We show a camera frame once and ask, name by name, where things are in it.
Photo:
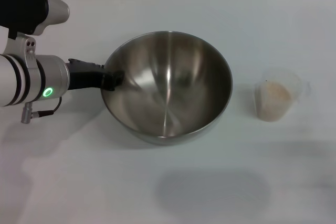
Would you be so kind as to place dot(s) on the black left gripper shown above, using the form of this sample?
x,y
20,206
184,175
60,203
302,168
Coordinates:
x,y
84,77

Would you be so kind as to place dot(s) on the stainless steel mixing bowl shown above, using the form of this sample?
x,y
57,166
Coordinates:
x,y
170,90

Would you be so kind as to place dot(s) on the white rice grains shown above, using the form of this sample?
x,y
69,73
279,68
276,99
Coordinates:
x,y
274,98

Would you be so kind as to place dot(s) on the clear plastic measuring cup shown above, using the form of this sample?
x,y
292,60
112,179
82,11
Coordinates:
x,y
298,82

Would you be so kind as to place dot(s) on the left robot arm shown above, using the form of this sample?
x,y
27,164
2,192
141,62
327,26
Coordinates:
x,y
31,77

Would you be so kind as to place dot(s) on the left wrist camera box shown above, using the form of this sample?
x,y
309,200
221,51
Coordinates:
x,y
23,9

